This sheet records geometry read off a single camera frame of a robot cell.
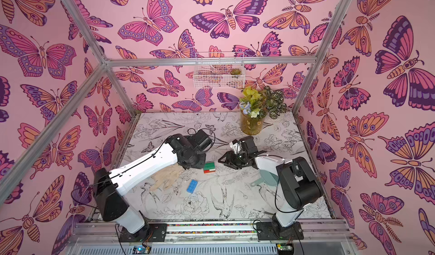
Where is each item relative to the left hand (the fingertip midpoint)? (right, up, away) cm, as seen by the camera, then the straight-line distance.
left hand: (202, 163), depth 79 cm
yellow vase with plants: (+29, +29, +17) cm, 45 cm away
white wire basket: (+9, +49, +27) cm, 56 cm away
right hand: (+10, -1, +10) cm, 14 cm away
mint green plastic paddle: (+34, -10, +11) cm, 37 cm away
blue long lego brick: (-6, -13, +7) cm, 16 cm away
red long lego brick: (+2, -7, +11) cm, 13 cm away
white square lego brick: (+4, -6, +12) cm, 14 cm away
